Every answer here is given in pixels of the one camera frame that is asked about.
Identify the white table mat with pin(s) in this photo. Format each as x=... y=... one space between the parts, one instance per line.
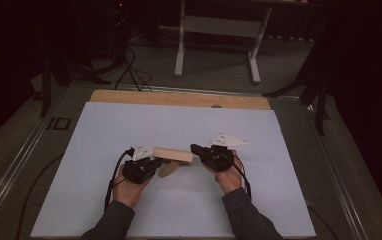
x=185 y=120

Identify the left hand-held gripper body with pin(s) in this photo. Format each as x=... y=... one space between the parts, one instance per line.
x=139 y=170

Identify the black rectangular floor plate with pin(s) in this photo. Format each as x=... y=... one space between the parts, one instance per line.
x=59 y=123

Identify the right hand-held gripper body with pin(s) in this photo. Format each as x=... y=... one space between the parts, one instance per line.
x=219 y=158

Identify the black metal stand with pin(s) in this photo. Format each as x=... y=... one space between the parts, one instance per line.
x=46 y=86
x=320 y=100

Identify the person's left hand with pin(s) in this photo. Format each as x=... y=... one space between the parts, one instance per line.
x=129 y=193

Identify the white metal desk frame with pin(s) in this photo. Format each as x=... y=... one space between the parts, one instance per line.
x=220 y=26

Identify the person's right hand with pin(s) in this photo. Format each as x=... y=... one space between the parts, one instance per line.
x=229 y=181

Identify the square wooden puzzle box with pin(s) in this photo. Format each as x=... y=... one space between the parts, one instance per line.
x=174 y=154

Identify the metal floor rail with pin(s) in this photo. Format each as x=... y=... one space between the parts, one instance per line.
x=12 y=166
x=339 y=173

